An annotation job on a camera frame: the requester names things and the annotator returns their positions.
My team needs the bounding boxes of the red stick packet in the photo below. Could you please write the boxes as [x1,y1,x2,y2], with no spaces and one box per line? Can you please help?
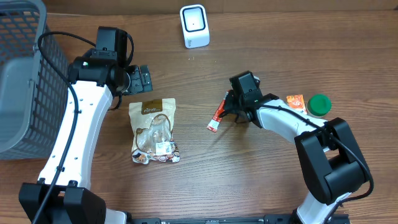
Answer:
[206,91,229,133]

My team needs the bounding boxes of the brown white snack pouch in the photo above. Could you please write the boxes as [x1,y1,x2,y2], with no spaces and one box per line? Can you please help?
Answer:
[129,98,180,164]

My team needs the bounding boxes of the small orange snack packet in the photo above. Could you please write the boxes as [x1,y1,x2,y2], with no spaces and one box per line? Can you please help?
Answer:
[286,95,307,114]

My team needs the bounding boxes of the green lidded jar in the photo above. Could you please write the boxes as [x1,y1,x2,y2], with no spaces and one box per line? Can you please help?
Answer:
[307,94,332,117]

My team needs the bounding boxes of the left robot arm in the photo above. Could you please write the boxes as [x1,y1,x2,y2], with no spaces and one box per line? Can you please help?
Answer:
[19,57,152,223]

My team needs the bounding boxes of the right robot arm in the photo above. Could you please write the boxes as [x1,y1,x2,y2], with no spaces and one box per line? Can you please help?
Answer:
[220,90,374,223]

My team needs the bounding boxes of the white barcode scanner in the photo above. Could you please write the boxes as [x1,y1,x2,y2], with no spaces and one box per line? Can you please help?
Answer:
[180,4,210,49]

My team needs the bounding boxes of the grey plastic shopping basket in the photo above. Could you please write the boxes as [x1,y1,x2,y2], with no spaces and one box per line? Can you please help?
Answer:
[1,0,68,160]

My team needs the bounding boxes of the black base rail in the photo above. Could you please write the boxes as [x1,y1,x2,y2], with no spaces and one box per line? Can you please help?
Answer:
[130,213,352,224]

